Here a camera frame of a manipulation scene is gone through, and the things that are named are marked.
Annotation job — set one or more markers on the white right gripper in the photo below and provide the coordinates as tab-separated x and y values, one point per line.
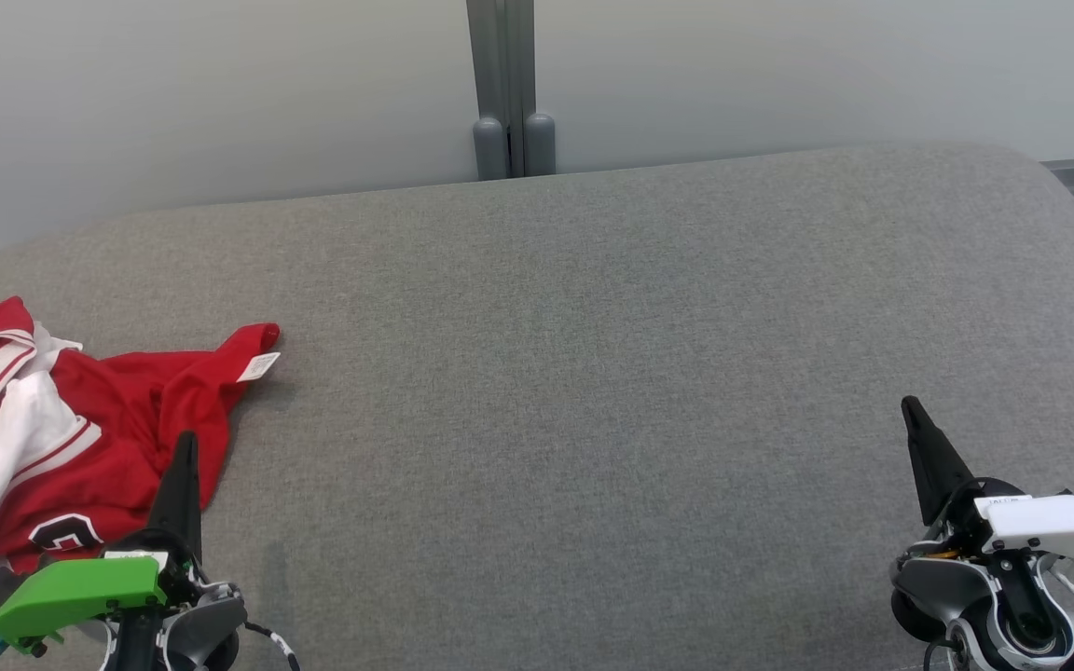
1050	527

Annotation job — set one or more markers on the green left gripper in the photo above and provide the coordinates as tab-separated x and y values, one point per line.
71	592

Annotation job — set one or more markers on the red jersey number 23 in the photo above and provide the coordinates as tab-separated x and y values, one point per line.
127	401

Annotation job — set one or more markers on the grey fabric sofa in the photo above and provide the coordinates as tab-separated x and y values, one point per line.
593	373

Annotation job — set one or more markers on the grey partition post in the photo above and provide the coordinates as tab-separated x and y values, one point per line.
486	93
537	140

